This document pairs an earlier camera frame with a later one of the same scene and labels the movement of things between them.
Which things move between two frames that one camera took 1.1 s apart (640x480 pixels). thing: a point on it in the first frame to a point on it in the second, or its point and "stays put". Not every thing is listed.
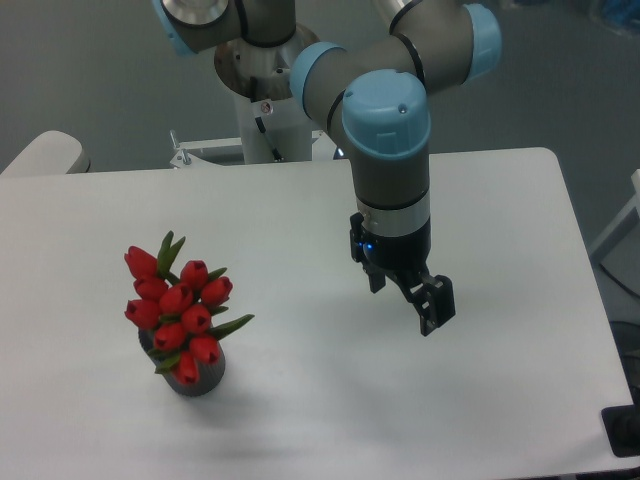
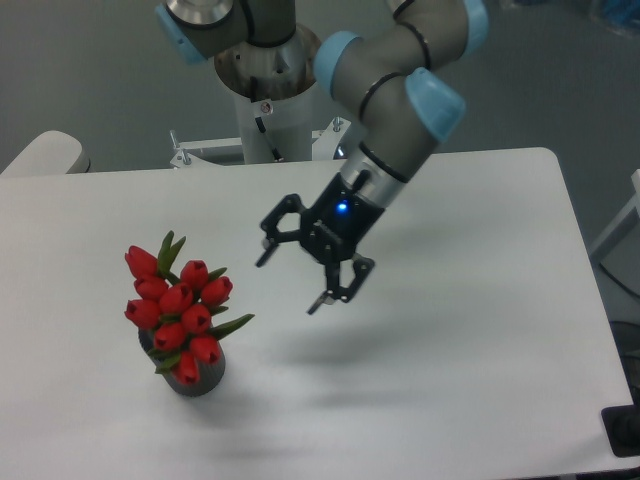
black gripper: x=407 y=257 to x=330 y=232
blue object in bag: x=620 y=12 stays put
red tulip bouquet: x=183 y=311 stays put
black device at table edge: x=622 y=427 stays put
